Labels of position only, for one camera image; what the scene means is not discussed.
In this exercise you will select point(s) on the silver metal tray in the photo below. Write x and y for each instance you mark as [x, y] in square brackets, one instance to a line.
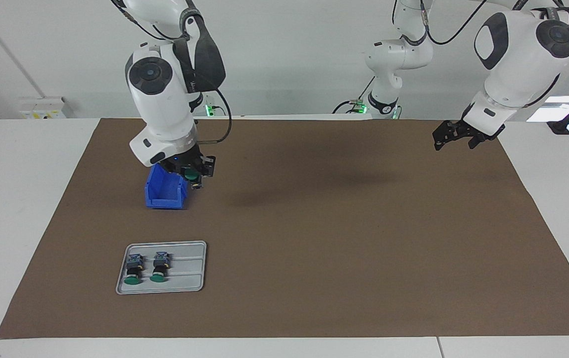
[185, 278]

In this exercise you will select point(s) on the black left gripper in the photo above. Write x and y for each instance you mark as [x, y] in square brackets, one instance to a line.
[476, 128]

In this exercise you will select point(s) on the green push button switch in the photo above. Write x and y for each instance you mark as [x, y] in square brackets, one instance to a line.
[191, 174]
[159, 266]
[134, 268]

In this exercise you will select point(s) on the blue plastic storage bin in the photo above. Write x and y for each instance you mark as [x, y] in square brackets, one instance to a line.
[165, 194]

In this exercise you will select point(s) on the green lit base connector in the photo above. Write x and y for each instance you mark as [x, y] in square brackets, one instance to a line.
[209, 110]
[359, 107]

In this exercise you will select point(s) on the white wall socket box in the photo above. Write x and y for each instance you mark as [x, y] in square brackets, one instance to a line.
[46, 107]

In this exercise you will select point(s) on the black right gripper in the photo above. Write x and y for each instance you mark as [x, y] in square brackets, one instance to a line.
[185, 159]

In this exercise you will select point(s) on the brown table mat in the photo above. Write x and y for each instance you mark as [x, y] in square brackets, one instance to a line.
[339, 248]

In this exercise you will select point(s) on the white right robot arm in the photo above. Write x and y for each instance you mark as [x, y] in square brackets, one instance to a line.
[160, 99]

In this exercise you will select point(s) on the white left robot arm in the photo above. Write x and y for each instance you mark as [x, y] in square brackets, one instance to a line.
[518, 64]

